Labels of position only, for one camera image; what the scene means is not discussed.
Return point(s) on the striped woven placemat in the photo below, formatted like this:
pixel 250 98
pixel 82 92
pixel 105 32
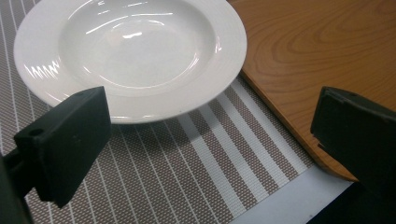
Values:
pixel 174 168

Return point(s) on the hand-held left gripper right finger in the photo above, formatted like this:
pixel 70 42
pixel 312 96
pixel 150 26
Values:
pixel 358 137

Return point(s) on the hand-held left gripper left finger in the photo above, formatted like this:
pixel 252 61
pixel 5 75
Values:
pixel 65 143

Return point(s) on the white deep plate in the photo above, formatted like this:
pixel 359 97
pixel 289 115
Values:
pixel 134 59

